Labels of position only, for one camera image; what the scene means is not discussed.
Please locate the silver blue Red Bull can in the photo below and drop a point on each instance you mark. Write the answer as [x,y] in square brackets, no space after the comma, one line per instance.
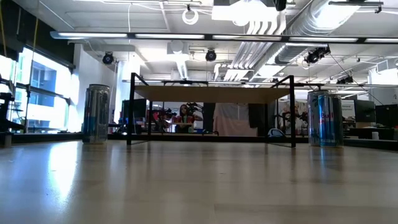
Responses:
[330,124]
[96,115]

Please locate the person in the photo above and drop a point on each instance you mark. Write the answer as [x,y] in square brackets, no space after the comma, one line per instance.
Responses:
[185,119]

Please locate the pale hanging cloth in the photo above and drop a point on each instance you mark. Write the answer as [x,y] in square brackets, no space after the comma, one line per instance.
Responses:
[234,121]

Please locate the round black ceiling spotlight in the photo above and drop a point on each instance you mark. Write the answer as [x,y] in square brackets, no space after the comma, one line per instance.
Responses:
[108,58]
[211,55]

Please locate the black computer monitor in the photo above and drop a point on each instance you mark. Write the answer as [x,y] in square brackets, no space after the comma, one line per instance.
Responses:
[364,111]
[387,115]
[134,109]

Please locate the blue white rounded object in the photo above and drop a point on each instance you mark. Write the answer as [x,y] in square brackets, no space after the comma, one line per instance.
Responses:
[275,133]

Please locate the long ceiling light bar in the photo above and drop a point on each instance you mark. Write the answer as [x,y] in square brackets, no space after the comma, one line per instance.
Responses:
[171,36]

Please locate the white Celsius can black top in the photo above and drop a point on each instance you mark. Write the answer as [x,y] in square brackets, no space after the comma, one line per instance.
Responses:
[312,121]

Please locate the white cup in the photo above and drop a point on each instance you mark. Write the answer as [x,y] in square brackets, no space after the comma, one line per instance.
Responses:
[375,135]

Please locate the black storage rack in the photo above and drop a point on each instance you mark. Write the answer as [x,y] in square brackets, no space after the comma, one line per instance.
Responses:
[7,124]

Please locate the wooden shelf black metal frame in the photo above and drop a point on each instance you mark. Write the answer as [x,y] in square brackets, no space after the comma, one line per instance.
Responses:
[211,95]

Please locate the black overhead camera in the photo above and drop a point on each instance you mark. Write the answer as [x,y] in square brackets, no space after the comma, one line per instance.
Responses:
[280,3]

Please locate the silver ventilation duct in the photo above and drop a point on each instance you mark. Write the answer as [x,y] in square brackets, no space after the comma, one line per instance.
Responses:
[311,28]

